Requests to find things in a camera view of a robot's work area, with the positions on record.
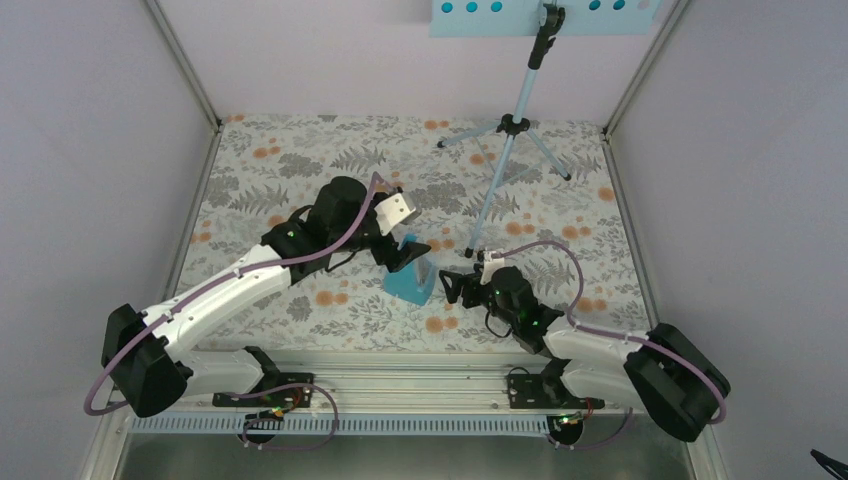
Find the blue metronome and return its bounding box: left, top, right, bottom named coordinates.
left=383, top=234, right=436, bottom=306

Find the light blue music stand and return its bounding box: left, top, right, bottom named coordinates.
left=429, top=0, right=662, bottom=258

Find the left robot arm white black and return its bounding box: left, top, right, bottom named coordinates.
left=84, top=174, right=431, bottom=418

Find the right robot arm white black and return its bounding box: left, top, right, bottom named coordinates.
left=438, top=266, right=731, bottom=442

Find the floral patterned table mat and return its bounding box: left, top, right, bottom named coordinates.
left=179, top=115, right=650, bottom=353

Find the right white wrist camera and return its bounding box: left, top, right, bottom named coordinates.
left=477, top=250, right=506, bottom=285

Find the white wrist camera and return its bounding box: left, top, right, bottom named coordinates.
left=477, top=250, right=506, bottom=285
left=374, top=192, right=421, bottom=236

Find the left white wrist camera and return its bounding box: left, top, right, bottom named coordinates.
left=374, top=192, right=421, bottom=236

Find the aluminium mounting rail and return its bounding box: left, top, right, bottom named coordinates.
left=105, top=360, right=707, bottom=417

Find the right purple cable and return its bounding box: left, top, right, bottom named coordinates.
left=490, top=239, right=729, bottom=454

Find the left aluminium frame post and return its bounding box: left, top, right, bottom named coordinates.
left=142, top=0, right=222, bottom=133

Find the aluminium frame post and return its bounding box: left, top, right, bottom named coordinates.
left=142, top=0, right=222, bottom=133
left=603, top=0, right=690, bottom=143

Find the right aluminium frame post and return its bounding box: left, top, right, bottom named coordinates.
left=603, top=0, right=690, bottom=143

